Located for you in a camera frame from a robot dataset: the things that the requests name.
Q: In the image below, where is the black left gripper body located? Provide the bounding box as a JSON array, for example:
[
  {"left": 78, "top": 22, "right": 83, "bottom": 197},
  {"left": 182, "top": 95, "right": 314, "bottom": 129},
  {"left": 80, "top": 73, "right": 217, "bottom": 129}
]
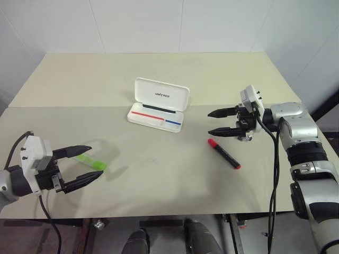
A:
[{"left": 36, "top": 156, "right": 67, "bottom": 194}]

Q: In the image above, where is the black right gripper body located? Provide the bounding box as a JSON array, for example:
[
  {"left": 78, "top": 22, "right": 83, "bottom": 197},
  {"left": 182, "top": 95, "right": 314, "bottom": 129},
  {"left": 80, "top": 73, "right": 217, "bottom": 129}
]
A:
[{"left": 234, "top": 104, "right": 260, "bottom": 141}]

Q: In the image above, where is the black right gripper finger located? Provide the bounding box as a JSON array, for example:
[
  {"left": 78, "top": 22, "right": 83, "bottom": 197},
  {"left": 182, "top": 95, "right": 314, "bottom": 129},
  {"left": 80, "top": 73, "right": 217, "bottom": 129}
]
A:
[
  {"left": 207, "top": 105, "right": 239, "bottom": 119},
  {"left": 207, "top": 126, "right": 241, "bottom": 139}
]

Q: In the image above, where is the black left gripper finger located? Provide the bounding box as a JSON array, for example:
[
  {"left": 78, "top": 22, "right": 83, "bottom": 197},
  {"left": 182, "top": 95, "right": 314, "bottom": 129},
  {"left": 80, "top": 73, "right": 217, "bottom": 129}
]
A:
[
  {"left": 63, "top": 170, "right": 104, "bottom": 195},
  {"left": 52, "top": 144, "right": 93, "bottom": 161}
]

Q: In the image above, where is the green highlighter pen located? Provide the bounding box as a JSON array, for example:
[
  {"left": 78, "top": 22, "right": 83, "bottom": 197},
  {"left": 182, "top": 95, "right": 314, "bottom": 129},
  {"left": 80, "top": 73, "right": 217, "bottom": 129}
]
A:
[{"left": 75, "top": 155, "right": 108, "bottom": 171}]

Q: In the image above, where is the white open pencil case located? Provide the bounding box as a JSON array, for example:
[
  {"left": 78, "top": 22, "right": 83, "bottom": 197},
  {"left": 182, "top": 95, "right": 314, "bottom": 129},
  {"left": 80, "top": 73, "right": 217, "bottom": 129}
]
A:
[{"left": 126, "top": 77, "right": 191, "bottom": 134}]

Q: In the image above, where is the black marker with red cap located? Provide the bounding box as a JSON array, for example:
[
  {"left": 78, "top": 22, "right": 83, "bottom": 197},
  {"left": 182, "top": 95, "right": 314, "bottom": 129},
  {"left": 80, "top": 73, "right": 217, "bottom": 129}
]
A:
[{"left": 207, "top": 138, "right": 242, "bottom": 170}]

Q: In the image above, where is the small dark rounded shape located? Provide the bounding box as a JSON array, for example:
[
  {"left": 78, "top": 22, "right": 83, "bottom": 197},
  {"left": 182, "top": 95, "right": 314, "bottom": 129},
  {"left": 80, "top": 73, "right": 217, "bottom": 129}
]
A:
[{"left": 123, "top": 228, "right": 152, "bottom": 254}]

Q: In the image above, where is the large dark rounded shape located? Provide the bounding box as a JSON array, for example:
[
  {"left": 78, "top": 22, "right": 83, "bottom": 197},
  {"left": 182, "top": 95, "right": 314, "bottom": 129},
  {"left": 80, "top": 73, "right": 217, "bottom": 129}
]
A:
[{"left": 183, "top": 217, "right": 226, "bottom": 254}]

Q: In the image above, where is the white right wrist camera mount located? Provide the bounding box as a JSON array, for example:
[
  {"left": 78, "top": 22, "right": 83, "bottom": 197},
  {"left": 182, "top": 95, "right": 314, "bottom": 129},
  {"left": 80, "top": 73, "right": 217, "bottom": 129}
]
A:
[{"left": 239, "top": 85, "right": 266, "bottom": 133}]

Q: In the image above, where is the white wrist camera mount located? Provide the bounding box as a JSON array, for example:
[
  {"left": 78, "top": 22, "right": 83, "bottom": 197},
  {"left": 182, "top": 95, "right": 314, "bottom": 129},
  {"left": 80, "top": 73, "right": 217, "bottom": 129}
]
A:
[
  {"left": 239, "top": 85, "right": 266, "bottom": 133},
  {"left": 19, "top": 135, "right": 54, "bottom": 196}
]

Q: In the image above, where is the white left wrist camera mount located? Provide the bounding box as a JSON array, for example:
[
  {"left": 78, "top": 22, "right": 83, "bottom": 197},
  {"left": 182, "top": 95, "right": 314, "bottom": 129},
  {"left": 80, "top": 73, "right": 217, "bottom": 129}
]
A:
[{"left": 19, "top": 135, "right": 54, "bottom": 196}]

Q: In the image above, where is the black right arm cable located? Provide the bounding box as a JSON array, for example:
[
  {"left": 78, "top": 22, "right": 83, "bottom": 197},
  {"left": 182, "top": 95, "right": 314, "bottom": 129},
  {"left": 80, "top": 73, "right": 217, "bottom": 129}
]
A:
[{"left": 251, "top": 102, "right": 282, "bottom": 254}]

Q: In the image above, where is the black frame beside table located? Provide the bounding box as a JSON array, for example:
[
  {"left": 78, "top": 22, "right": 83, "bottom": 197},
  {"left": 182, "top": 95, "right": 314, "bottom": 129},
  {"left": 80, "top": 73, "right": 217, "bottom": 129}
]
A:
[{"left": 298, "top": 81, "right": 339, "bottom": 150}]

